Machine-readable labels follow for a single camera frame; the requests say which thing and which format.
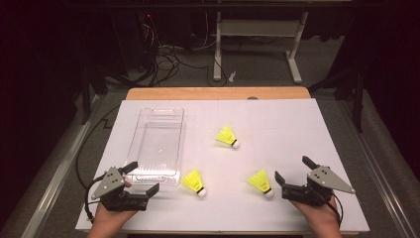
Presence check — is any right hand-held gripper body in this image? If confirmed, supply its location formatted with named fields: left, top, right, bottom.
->
left=281, top=165, right=357, bottom=208

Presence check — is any clear plastic container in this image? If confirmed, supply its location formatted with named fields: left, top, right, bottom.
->
left=124, top=107, right=185, bottom=186

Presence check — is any wooden table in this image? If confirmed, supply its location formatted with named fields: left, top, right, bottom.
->
left=126, top=86, right=312, bottom=101

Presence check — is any tangle of black cables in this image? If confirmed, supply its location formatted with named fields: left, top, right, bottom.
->
left=142, top=13, right=229, bottom=87

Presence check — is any white metal stand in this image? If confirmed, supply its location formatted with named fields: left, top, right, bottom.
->
left=212, top=11, right=303, bottom=84

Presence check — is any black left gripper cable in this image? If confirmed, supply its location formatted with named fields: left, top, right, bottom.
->
left=74, top=104, right=122, bottom=223

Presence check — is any dark equipment rack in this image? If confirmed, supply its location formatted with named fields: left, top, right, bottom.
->
left=112, top=11, right=152, bottom=72

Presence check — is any person's left hand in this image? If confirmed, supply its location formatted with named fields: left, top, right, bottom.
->
left=87, top=201, right=139, bottom=238

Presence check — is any person's right hand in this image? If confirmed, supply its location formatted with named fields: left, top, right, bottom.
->
left=290, top=197, right=343, bottom=238

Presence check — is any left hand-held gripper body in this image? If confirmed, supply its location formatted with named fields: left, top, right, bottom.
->
left=90, top=166, right=151, bottom=212

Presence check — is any black metal stand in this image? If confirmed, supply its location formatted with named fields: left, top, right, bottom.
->
left=308, top=65, right=365, bottom=133
left=80, top=65, right=110, bottom=125

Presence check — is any aluminium floor rail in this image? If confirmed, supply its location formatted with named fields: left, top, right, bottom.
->
left=19, top=93, right=103, bottom=238
left=336, top=98, right=420, bottom=238

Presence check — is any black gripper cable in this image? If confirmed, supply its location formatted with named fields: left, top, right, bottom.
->
left=74, top=104, right=122, bottom=223
left=325, top=191, right=345, bottom=229

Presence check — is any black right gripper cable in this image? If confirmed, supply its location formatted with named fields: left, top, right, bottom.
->
left=325, top=191, right=345, bottom=229

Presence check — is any yellow plastic shuttlecock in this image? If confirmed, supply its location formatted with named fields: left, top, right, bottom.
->
left=215, top=124, right=241, bottom=150
left=247, top=169, right=275, bottom=199
left=180, top=169, right=208, bottom=198

